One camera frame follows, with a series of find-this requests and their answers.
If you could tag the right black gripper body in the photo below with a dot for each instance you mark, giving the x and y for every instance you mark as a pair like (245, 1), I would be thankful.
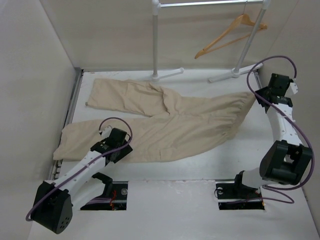
(264, 91)

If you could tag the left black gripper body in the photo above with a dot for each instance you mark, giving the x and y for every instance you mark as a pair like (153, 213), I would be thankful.
(121, 153)

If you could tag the beige trousers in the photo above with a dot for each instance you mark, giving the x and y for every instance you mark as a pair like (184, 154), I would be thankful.
(166, 126)

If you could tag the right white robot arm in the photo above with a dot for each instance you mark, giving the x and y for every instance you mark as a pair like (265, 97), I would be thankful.
(287, 159)

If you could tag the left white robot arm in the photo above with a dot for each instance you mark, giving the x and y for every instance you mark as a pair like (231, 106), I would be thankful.
(84, 185)

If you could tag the wooden clothes hanger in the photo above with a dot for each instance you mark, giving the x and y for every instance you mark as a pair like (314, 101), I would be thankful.
(242, 19)

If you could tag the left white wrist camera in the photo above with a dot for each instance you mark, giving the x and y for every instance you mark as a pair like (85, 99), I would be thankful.
(105, 132)

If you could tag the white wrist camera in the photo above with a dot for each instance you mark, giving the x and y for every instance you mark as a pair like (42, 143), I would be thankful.
(105, 132)
(292, 90)

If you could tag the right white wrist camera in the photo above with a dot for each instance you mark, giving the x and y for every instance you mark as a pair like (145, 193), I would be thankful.
(292, 90)

